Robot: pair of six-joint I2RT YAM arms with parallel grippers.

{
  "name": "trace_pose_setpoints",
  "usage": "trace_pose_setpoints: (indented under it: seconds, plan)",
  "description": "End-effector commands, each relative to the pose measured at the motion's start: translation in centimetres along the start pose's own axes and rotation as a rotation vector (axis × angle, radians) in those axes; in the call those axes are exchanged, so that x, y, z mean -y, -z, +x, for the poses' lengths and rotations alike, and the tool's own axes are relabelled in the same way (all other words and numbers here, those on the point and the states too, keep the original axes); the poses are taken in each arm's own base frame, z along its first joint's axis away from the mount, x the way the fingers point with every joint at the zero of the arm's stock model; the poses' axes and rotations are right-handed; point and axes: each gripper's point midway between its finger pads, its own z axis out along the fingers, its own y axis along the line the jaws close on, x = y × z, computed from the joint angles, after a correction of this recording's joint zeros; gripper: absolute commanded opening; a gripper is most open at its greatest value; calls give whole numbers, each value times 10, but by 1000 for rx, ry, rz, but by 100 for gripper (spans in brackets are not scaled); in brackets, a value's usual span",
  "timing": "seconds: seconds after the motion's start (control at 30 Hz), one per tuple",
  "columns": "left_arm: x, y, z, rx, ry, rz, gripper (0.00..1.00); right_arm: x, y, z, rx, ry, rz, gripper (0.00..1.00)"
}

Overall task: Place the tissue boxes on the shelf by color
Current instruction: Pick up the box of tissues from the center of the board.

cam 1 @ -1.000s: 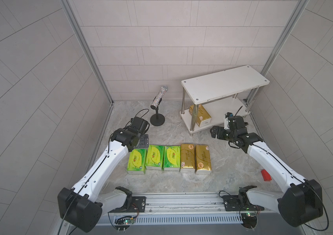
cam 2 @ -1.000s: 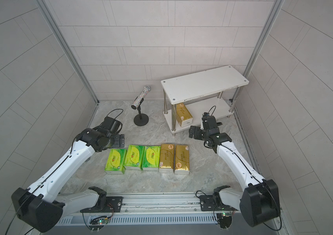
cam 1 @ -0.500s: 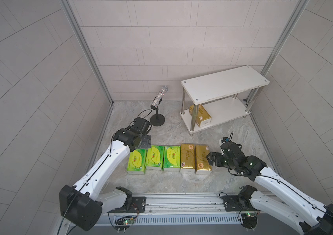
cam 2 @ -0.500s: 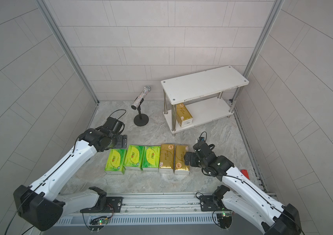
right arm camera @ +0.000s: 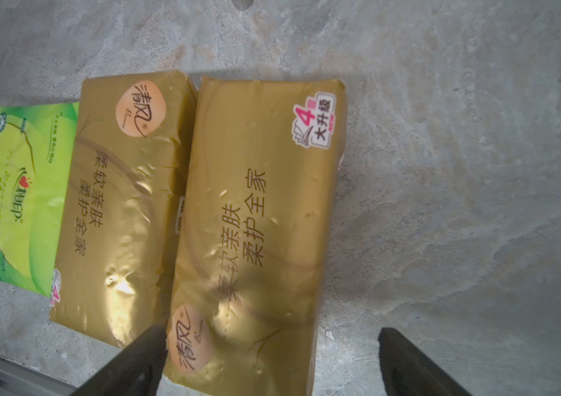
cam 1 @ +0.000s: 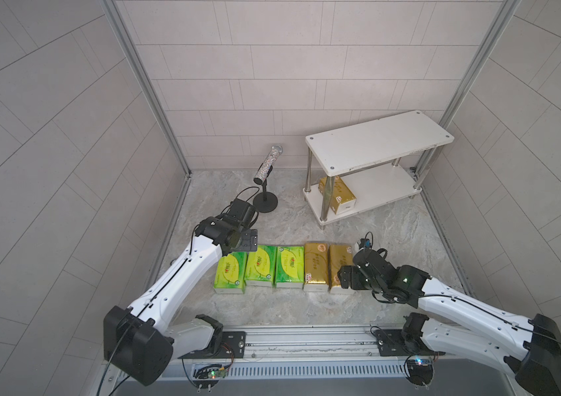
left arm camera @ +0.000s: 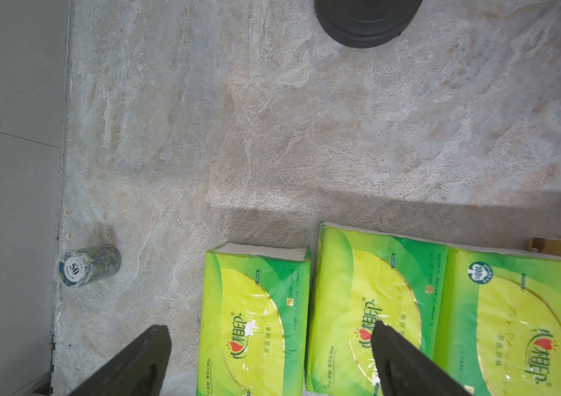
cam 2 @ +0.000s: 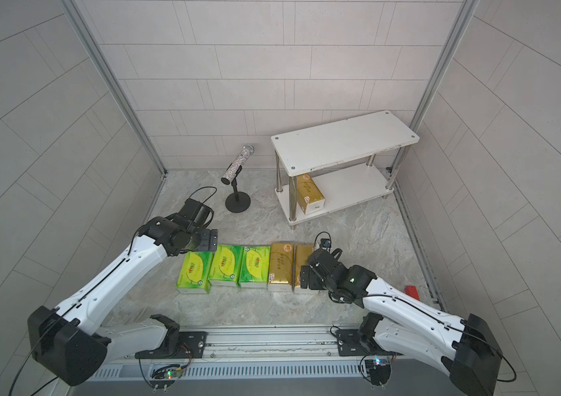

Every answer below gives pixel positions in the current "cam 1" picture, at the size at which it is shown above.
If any gold tissue pack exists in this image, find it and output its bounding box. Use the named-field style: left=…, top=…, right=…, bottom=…
left=304, top=243, right=330, bottom=292
left=328, top=244, right=355, bottom=295
left=330, top=176, right=356, bottom=215

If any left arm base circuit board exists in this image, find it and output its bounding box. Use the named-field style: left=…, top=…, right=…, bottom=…
left=191, top=364, right=228, bottom=392

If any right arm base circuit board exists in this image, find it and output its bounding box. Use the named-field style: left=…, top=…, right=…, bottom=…
left=404, top=357, right=434, bottom=387

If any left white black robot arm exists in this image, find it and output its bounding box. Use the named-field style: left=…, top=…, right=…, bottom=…
left=103, top=199, right=258, bottom=385

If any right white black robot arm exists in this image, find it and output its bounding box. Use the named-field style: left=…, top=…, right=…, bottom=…
left=336, top=246, right=561, bottom=395

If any green tissue pack middle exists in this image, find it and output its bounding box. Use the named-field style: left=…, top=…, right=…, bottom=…
left=244, top=245, right=278, bottom=287

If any green tissue pack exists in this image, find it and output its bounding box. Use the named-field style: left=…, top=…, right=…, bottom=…
left=214, top=252, right=248, bottom=295
left=275, top=246, right=305, bottom=289
left=244, top=245, right=278, bottom=287

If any green tissue pack right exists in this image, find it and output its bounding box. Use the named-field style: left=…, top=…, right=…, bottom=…
left=275, top=246, right=305, bottom=289

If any green tissue pack left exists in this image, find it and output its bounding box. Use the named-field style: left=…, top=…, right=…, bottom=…
left=214, top=252, right=248, bottom=295

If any white two-tier shelf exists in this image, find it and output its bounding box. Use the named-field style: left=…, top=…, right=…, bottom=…
left=303, top=111, right=454, bottom=227

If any glitter microphone on black stand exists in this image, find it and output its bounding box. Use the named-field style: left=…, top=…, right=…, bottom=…
left=252, top=145, right=283, bottom=213

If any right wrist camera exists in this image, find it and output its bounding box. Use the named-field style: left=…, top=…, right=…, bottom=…
left=357, top=239, right=372, bottom=250

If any aluminium mounting rail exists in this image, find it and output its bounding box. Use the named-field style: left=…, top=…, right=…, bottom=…
left=101, top=323, right=516, bottom=367

